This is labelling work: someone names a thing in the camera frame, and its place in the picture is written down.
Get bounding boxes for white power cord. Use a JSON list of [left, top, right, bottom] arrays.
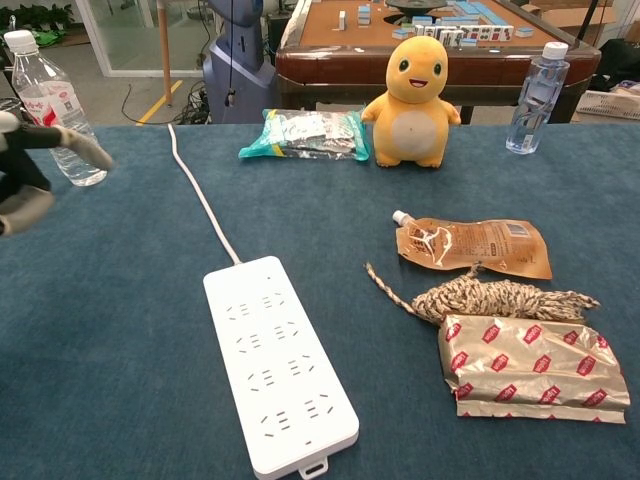
[[167, 123, 243, 266]]

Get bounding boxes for brown mahjong table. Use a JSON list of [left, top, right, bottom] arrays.
[[274, 0, 602, 125]]

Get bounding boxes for clear bottle blue tint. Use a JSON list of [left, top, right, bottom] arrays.
[[505, 41, 571, 156]]

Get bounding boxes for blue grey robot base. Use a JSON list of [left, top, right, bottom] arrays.
[[201, 0, 277, 125]]

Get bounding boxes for brown white twisted rope bundle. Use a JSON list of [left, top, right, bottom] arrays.
[[365, 261, 602, 325]]

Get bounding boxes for row of mahjong tiles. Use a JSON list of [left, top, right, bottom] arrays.
[[391, 22, 515, 49]]

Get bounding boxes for yellow plush dinosaur toy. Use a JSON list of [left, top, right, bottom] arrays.
[[360, 36, 462, 169]]

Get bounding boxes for clear bottle red label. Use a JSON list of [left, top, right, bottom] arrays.
[[3, 29, 109, 188]]

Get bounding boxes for white plastic basket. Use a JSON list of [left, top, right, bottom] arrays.
[[576, 89, 640, 121]]

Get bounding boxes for brown spouted drink pouch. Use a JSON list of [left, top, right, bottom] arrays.
[[391, 209, 554, 281]]

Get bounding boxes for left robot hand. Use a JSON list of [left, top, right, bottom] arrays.
[[0, 109, 115, 238]]

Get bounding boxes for white power strip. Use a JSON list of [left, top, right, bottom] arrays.
[[202, 255, 361, 480]]

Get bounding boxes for gold bag red logos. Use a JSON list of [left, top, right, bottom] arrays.
[[437, 314, 631, 425]]

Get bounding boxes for green potted plants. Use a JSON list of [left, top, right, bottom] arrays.
[[0, 3, 76, 47]]

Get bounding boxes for hanging black cable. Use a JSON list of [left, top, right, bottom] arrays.
[[224, 0, 237, 107]]

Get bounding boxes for wooden pole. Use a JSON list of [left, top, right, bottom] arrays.
[[156, 0, 174, 107]]

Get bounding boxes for teal wet wipes pack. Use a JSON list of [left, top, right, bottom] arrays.
[[238, 108, 371, 163]]

